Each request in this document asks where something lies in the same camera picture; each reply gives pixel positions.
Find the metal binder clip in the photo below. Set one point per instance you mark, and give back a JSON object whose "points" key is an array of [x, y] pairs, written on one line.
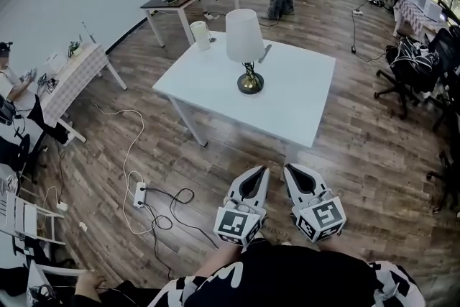
{"points": [[266, 52]]}

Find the thin metal stand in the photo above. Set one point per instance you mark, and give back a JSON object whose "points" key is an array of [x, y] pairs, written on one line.
{"points": [[88, 32]]}

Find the small white plug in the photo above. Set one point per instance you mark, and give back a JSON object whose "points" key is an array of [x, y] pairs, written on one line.
{"points": [[82, 226]]}

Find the white square table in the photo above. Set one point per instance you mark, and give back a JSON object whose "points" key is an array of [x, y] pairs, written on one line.
{"points": [[294, 93]]}

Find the white box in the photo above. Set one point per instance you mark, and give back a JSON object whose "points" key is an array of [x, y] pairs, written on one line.
{"points": [[55, 63]]}

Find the small potted plant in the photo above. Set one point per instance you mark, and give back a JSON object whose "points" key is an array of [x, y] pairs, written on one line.
{"points": [[75, 49]]}

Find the cream tumbler with lid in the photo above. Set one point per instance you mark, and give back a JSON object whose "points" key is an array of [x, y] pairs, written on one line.
{"points": [[201, 36]]}

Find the white folding chair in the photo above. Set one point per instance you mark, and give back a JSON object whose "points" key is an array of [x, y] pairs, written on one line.
{"points": [[25, 219]]}

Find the white microwave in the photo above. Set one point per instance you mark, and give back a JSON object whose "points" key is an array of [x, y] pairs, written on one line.
{"points": [[422, 3]]}

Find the black office chair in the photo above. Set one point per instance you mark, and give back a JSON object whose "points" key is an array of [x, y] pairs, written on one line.
{"points": [[402, 90], [449, 161]]}

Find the checked cloth table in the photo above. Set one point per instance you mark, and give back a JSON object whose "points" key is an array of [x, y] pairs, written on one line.
{"points": [[77, 79]]}

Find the dark top table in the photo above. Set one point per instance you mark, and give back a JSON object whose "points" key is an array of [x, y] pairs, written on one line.
{"points": [[152, 3]]}

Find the small white adapter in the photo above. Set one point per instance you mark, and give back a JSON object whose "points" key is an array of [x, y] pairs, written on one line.
{"points": [[62, 206]]}

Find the white power strip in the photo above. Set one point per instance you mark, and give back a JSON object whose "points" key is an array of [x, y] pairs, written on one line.
{"points": [[357, 12], [140, 195]]}

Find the black and white shirt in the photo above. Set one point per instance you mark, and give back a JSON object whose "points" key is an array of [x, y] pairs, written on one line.
{"points": [[287, 277]]}

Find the black swivel chair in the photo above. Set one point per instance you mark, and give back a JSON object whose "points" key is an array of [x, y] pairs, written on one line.
{"points": [[16, 154]]}

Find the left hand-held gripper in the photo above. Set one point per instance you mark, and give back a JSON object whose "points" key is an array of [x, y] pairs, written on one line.
{"points": [[235, 224]]}

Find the person's left forearm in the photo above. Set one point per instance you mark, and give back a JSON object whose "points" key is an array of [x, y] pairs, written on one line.
{"points": [[223, 259]]}

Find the white shade table lamp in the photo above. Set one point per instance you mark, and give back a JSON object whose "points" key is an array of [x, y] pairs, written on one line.
{"points": [[244, 36]]}

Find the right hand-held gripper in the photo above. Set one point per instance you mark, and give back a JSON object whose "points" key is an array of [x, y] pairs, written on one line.
{"points": [[321, 219]]}

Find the black and white bag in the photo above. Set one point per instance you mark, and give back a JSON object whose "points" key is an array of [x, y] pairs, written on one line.
{"points": [[413, 64]]}

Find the patterned cloth table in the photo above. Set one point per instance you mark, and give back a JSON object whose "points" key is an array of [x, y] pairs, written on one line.
{"points": [[413, 18]]}

